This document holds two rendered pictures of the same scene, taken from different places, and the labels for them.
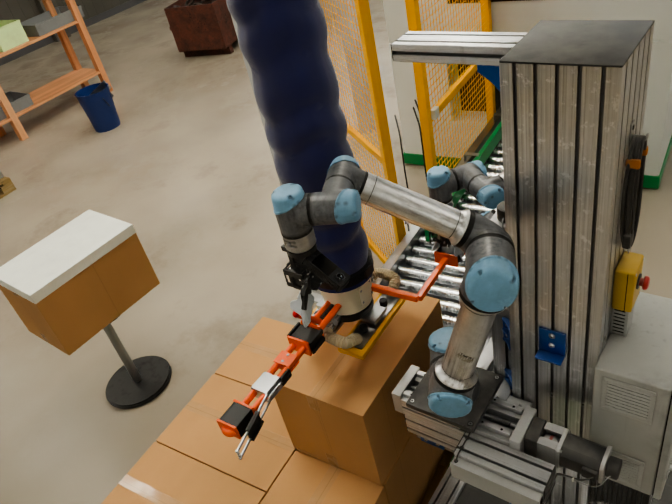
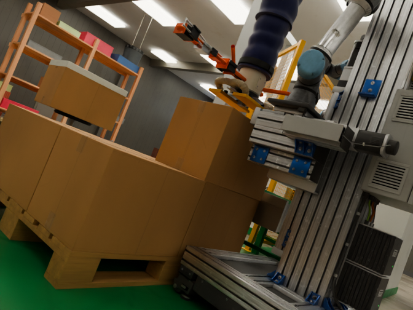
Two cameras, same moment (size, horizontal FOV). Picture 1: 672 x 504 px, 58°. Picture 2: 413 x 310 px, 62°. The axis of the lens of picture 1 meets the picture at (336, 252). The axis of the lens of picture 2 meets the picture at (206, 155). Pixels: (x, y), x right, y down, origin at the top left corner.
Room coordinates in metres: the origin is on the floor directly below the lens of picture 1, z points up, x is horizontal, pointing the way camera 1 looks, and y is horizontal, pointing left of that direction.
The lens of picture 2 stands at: (-0.44, 0.08, 0.58)
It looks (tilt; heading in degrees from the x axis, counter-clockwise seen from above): 3 degrees up; 0
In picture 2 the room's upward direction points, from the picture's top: 22 degrees clockwise
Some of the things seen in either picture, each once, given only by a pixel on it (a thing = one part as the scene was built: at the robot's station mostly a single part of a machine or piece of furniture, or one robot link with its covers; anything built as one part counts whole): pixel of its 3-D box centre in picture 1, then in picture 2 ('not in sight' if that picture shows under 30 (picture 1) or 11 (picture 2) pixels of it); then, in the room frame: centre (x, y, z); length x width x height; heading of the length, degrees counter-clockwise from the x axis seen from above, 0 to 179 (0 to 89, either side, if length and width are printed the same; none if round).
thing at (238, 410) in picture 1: (237, 418); (185, 32); (1.20, 0.39, 1.18); 0.08 x 0.07 x 0.05; 139
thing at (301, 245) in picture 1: (298, 239); not in sight; (1.19, 0.08, 1.74); 0.08 x 0.08 x 0.05
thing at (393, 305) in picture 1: (374, 317); (255, 103); (1.59, -0.07, 1.07); 0.34 x 0.10 x 0.05; 139
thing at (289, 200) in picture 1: (292, 210); not in sight; (1.19, 0.07, 1.82); 0.09 x 0.08 x 0.11; 73
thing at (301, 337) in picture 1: (306, 337); (226, 66); (1.46, 0.16, 1.18); 0.10 x 0.08 x 0.06; 49
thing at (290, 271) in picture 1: (304, 264); not in sight; (1.20, 0.08, 1.66); 0.09 x 0.08 x 0.12; 47
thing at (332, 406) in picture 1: (365, 374); (222, 151); (1.65, 0.00, 0.74); 0.60 x 0.40 x 0.40; 140
